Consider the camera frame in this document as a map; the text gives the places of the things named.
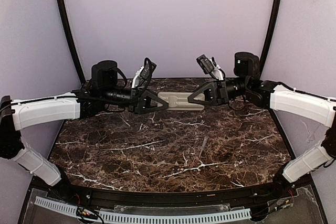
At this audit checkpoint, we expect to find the black front rail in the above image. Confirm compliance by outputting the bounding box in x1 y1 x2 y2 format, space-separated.
73 186 274 208

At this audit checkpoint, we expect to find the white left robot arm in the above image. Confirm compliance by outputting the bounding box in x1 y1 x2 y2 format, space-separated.
1 58 169 187

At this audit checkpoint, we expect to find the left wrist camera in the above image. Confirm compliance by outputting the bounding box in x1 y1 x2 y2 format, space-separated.
131 58 157 89

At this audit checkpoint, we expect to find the right white cable duct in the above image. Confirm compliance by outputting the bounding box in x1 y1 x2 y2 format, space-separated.
99 209 251 224

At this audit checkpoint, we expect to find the left black frame post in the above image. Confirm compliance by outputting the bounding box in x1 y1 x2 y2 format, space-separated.
56 0 86 84

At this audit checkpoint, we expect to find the black frame post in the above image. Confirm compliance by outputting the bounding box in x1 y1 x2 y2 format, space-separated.
56 0 86 84
260 0 281 66

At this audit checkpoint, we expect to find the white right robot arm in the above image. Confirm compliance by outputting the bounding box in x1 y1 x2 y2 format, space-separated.
188 52 335 185

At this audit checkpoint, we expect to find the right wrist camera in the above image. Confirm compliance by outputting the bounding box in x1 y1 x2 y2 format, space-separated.
196 55 225 81

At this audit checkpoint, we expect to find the white cable duct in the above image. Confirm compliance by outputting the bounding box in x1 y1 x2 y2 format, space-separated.
34 196 77 218
99 209 251 224

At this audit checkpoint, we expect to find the right black frame post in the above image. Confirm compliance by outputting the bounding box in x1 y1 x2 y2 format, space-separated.
260 0 281 66

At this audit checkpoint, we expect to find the left white cable duct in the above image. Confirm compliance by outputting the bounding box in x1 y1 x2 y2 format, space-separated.
34 196 77 218

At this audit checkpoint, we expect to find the white remote control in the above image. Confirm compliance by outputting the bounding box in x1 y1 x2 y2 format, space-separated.
157 92 204 111

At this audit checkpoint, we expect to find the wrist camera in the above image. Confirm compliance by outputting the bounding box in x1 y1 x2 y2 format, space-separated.
131 58 157 89
196 55 225 81

